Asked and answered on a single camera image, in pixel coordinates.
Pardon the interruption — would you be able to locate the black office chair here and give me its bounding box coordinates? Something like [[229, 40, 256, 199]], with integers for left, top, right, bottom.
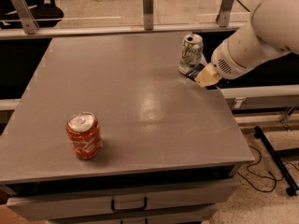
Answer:
[[0, 0, 64, 29]]

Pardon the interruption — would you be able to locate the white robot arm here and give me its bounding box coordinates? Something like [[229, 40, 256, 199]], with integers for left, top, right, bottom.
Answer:
[[195, 0, 299, 87]]

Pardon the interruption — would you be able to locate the left metal bracket post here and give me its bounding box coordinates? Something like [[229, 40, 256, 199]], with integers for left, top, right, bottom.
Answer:
[[10, 0, 39, 35]]

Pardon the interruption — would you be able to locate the metal bracket post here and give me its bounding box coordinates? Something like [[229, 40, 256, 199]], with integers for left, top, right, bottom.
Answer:
[[216, 0, 234, 27], [142, 0, 153, 30], [10, 0, 39, 35]]

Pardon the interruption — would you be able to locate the right metal bracket post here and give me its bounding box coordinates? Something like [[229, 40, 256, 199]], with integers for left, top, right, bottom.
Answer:
[[216, 0, 234, 27]]

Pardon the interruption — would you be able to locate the red coca-cola can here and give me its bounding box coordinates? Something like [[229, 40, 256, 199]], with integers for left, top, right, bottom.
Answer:
[[66, 112, 103, 160]]

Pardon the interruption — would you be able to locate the white green 7up can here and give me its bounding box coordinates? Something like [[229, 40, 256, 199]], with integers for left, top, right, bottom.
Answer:
[[178, 34, 204, 75]]

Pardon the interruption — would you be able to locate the middle metal bracket post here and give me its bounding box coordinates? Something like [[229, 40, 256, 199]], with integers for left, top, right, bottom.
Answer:
[[142, 0, 153, 30]]

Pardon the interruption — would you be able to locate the dark blue rxbar wrapper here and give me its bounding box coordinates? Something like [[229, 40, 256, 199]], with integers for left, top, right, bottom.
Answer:
[[186, 63, 205, 81]]

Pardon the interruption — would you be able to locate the grey lower drawer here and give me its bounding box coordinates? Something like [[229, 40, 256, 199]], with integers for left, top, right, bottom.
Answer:
[[47, 204, 217, 224]]

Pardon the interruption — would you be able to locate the black floor cable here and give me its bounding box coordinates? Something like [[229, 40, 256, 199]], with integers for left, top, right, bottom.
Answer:
[[236, 145, 299, 193]]

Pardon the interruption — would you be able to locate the black stand base bar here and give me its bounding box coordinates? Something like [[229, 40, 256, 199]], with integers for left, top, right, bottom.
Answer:
[[254, 126, 299, 197]]

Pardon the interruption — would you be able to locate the black drawer handle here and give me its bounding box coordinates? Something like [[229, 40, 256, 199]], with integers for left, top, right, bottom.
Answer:
[[110, 197, 148, 214]]

